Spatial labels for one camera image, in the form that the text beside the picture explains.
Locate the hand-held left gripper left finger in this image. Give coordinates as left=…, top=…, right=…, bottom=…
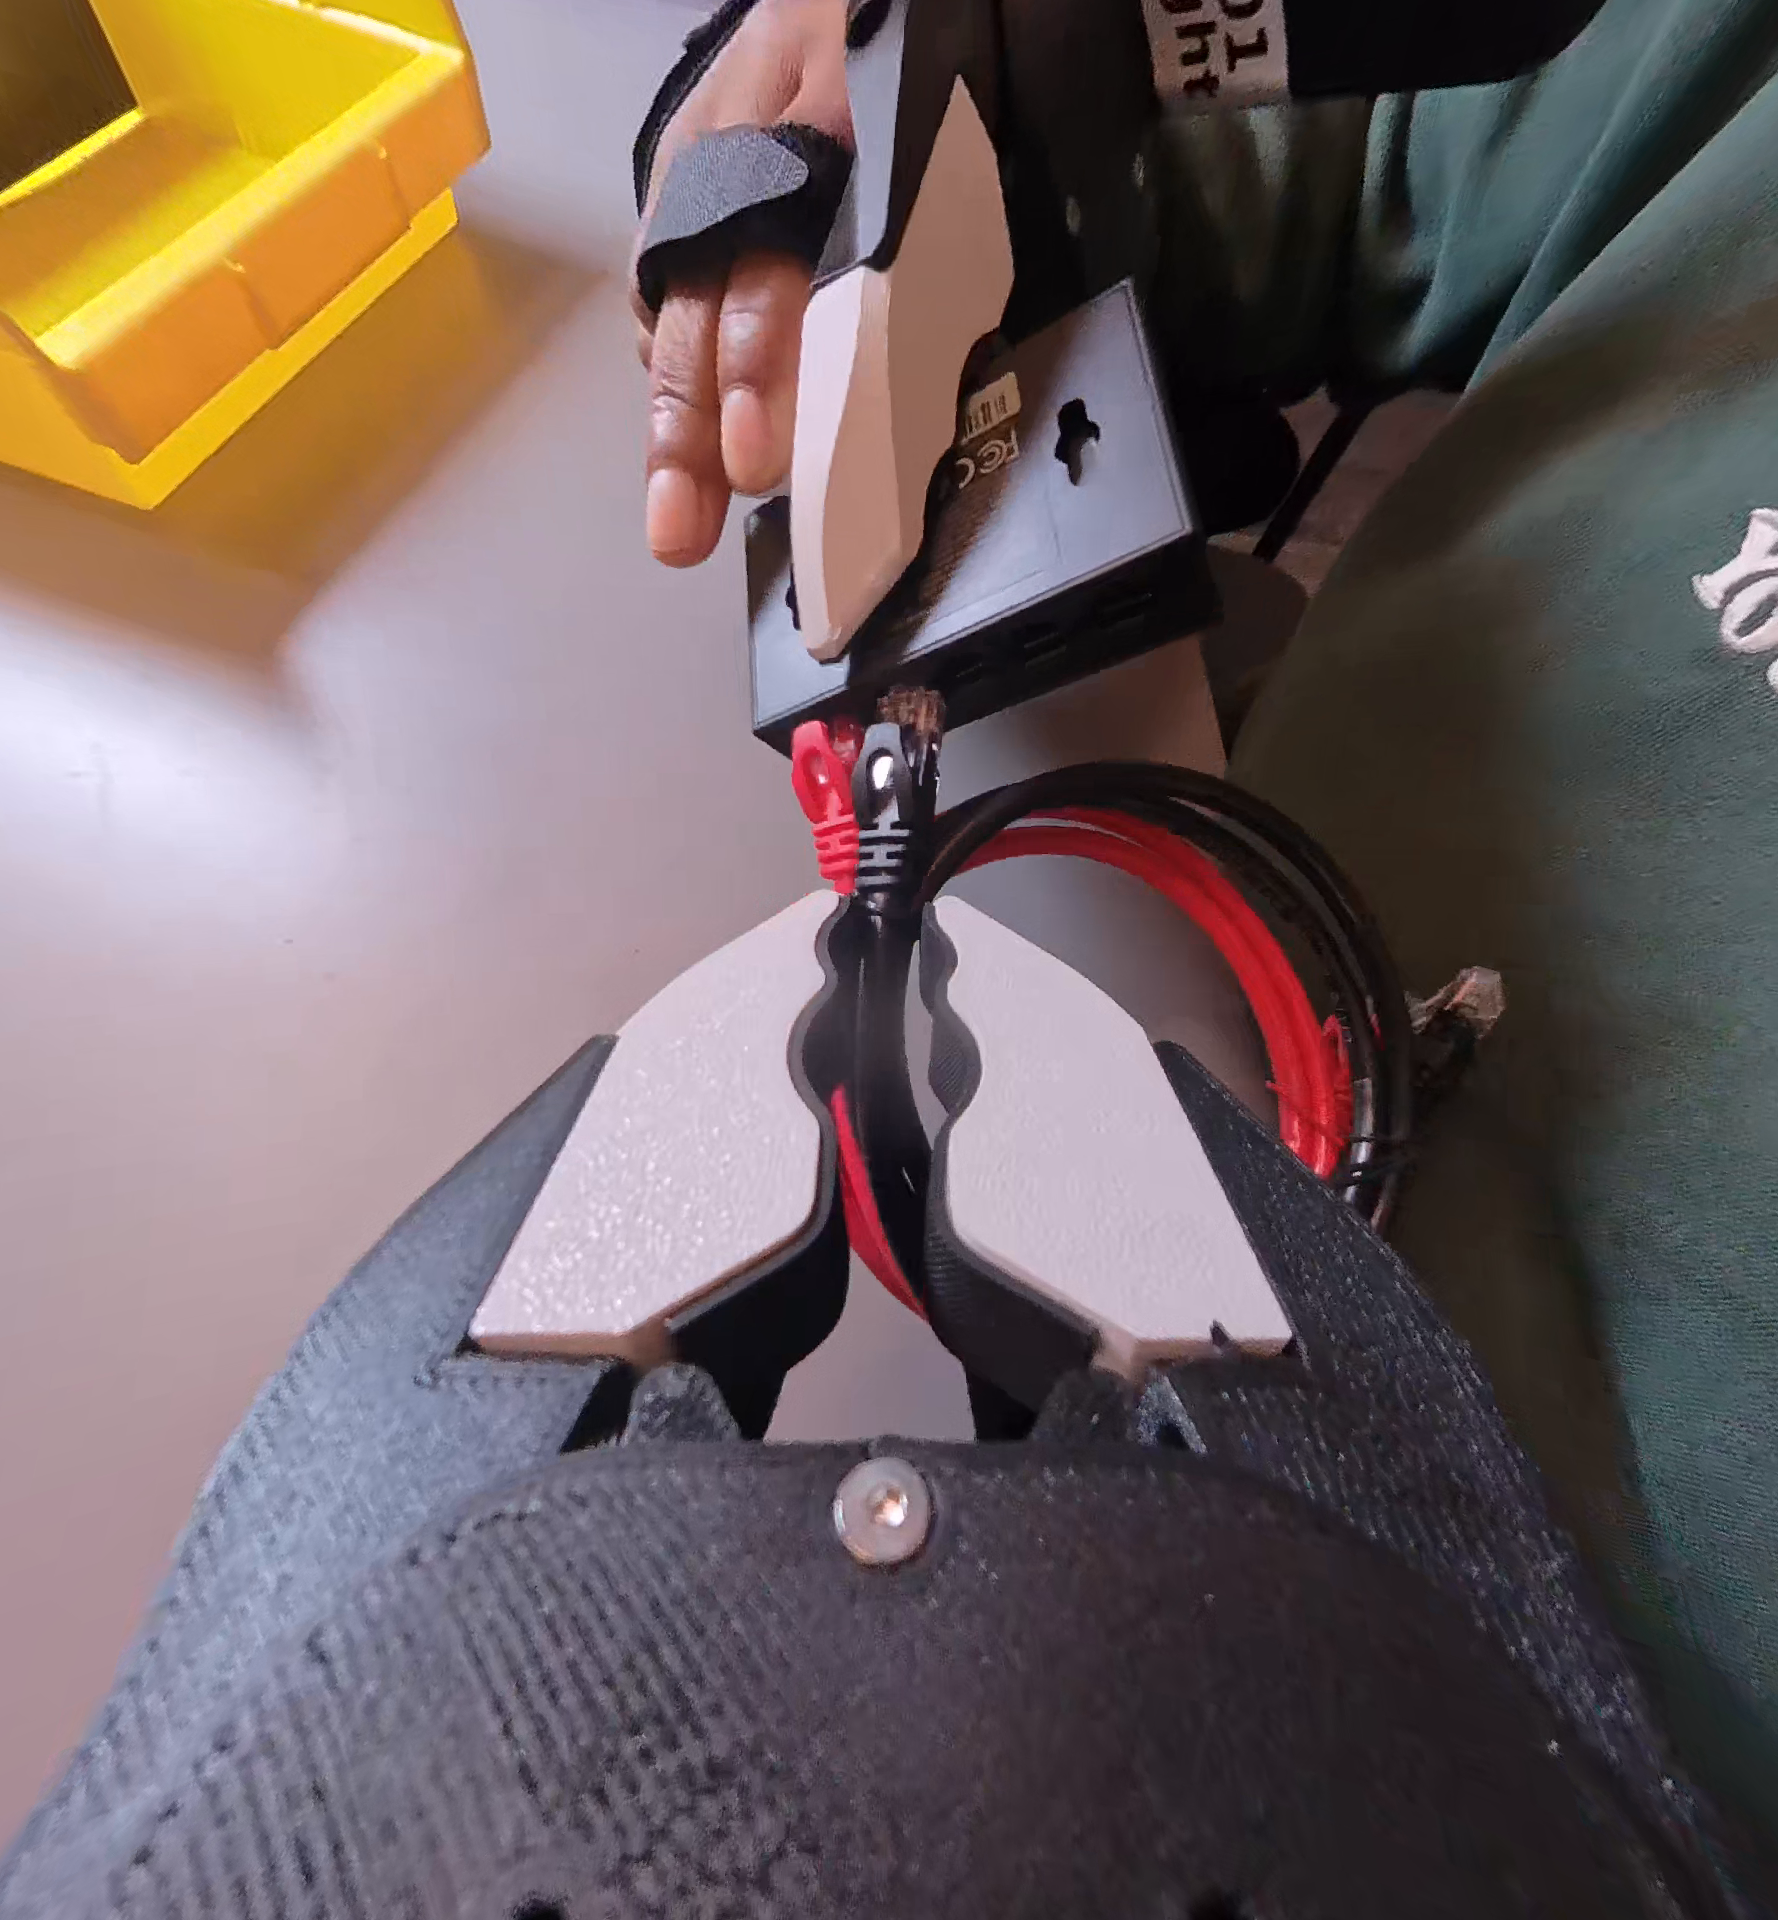
left=464, top=892, right=858, bottom=1373

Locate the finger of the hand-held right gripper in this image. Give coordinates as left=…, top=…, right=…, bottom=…
left=792, top=74, right=1014, bottom=664

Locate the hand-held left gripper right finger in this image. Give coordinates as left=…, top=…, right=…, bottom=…
left=911, top=895, right=1300, bottom=1383

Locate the black network switch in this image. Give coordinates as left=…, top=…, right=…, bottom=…
left=746, top=279, right=1224, bottom=752

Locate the red ethernet cable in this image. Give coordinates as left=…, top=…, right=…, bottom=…
left=792, top=716, right=1361, bottom=1325

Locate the black ethernet cable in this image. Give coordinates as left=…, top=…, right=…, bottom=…
left=829, top=687, right=1506, bottom=1247

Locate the person's right hand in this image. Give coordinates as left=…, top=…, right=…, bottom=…
left=634, top=0, right=860, bottom=571

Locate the green sweatshirt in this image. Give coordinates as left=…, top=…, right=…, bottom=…
left=1228, top=0, right=1778, bottom=1920

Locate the yellow plastic bin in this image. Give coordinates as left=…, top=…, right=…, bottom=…
left=0, top=0, right=494, bottom=514

